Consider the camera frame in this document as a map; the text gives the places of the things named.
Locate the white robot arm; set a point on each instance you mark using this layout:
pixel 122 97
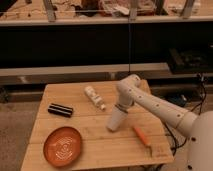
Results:
pixel 198 129

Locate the orange ceramic bowl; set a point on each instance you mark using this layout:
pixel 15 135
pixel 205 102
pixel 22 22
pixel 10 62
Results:
pixel 63 146

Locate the white tube bottle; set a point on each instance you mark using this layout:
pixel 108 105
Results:
pixel 95 97

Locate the orange carrot toy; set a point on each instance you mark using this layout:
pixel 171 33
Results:
pixel 143 138

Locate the black striped case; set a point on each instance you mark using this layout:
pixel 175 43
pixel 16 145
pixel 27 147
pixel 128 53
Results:
pixel 60 110

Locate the wooden table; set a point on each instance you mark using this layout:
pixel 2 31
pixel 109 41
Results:
pixel 101 148

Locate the black power adapter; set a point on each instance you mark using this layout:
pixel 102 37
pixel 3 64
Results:
pixel 177 99

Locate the black box on shelf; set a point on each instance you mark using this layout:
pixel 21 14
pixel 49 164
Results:
pixel 190 61

